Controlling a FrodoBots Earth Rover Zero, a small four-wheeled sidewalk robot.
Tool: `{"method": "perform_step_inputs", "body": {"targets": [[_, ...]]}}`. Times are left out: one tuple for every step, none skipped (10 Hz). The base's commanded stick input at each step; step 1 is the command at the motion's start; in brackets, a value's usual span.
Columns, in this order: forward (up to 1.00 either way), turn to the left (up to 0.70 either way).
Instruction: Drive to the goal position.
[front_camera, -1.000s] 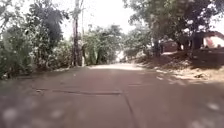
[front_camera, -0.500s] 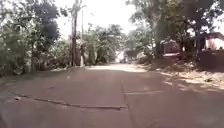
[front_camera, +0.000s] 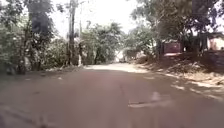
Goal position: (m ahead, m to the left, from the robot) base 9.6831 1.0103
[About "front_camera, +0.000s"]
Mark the trees beside road end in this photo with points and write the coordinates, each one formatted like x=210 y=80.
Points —
x=103 y=41

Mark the reddish brown dirt road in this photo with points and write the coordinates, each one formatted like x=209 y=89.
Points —
x=100 y=100

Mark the tall tree trunk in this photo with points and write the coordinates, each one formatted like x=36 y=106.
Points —
x=71 y=36

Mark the dry leaf-strewn verge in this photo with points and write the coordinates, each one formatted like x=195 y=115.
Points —
x=186 y=71

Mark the large leafy tree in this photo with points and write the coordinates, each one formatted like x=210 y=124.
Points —
x=173 y=20

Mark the row of trees and bushes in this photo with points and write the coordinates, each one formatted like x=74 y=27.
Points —
x=30 y=43

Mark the building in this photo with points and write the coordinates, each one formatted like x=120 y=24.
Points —
x=215 y=41

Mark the red wall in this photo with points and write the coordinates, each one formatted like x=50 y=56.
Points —
x=171 y=47

